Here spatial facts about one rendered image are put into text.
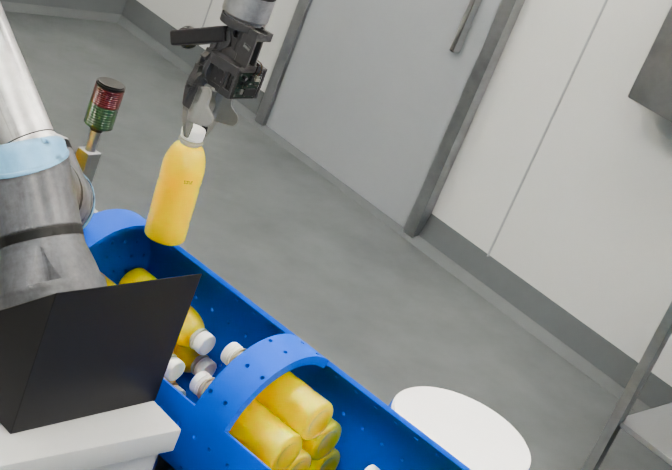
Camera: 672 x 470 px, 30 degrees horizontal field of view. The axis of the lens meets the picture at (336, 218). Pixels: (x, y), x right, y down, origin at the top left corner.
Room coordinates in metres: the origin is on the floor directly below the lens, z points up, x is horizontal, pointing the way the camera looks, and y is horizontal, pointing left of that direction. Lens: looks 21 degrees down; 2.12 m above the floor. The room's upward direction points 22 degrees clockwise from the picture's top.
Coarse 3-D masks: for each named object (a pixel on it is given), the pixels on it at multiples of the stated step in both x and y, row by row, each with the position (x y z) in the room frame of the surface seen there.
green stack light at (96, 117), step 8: (88, 104) 2.48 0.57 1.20; (88, 112) 2.46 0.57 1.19; (96, 112) 2.46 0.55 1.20; (104, 112) 2.46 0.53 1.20; (112, 112) 2.47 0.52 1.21; (88, 120) 2.46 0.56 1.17; (96, 120) 2.46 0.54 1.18; (104, 120) 2.46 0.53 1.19; (112, 120) 2.47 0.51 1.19; (96, 128) 2.46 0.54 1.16; (104, 128) 2.46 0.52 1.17; (112, 128) 2.49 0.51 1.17
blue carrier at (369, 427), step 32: (96, 224) 1.90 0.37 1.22; (128, 224) 1.92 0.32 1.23; (96, 256) 1.95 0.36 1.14; (128, 256) 2.01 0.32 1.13; (160, 256) 2.04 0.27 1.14; (192, 256) 1.95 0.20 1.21; (224, 288) 1.92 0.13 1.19; (224, 320) 1.96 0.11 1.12; (256, 320) 1.90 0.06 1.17; (256, 352) 1.69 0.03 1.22; (288, 352) 1.71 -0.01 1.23; (224, 384) 1.64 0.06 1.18; (256, 384) 1.64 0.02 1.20; (320, 384) 1.84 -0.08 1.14; (352, 384) 1.75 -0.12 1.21; (192, 416) 1.63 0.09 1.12; (224, 416) 1.61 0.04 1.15; (352, 416) 1.80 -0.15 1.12; (384, 416) 1.74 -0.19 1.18; (192, 448) 1.61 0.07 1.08; (224, 448) 1.59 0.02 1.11; (352, 448) 1.79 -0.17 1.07; (384, 448) 1.76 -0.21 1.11; (416, 448) 1.72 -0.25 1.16
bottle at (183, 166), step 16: (176, 144) 1.89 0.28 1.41; (192, 144) 1.89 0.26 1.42; (176, 160) 1.87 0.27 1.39; (192, 160) 1.88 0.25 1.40; (160, 176) 1.89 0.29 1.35; (176, 176) 1.87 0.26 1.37; (192, 176) 1.88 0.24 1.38; (160, 192) 1.88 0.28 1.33; (176, 192) 1.87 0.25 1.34; (192, 192) 1.89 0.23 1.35; (160, 208) 1.88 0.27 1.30; (176, 208) 1.88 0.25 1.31; (192, 208) 1.90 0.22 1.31; (160, 224) 1.88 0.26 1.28; (176, 224) 1.88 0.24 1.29; (160, 240) 1.88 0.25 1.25; (176, 240) 1.89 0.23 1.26
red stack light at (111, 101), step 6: (96, 84) 2.47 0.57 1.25; (96, 90) 2.46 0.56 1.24; (102, 90) 2.46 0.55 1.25; (96, 96) 2.46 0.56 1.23; (102, 96) 2.46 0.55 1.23; (108, 96) 2.46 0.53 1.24; (114, 96) 2.46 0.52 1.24; (120, 96) 2.48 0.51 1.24; (96, 102) 2.46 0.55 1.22; (102, 102) 2.46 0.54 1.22; (108, 102) 2.46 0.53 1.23; (114, 102) 2.47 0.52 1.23; (120, 102) 2.48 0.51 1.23; (108, 108) 2.46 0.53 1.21; (114, 108) 2.47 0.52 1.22
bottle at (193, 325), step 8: (128, 272) 1.96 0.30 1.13; (136, 272) 1.96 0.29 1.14; (144, 272) 1.97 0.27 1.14; (120, 280) 1.95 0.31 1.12; (128, 280) 1.94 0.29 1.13; (136, 280) 1.94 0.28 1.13; (144, 280) 1.94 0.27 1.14; (192, 312) 1.90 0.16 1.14; (192, 320) 1.88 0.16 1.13; (200, 320) 1.90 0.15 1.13; (184, 328) 1.87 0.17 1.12; (192, 328) 1.88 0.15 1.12; (200, 328) 1.89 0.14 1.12; (184, 336) 1.87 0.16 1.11; (192, 336) 1.87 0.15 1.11; (176, 344) 1.88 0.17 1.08; (184, 344) 1.87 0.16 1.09; (192, 344) 1.87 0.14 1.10
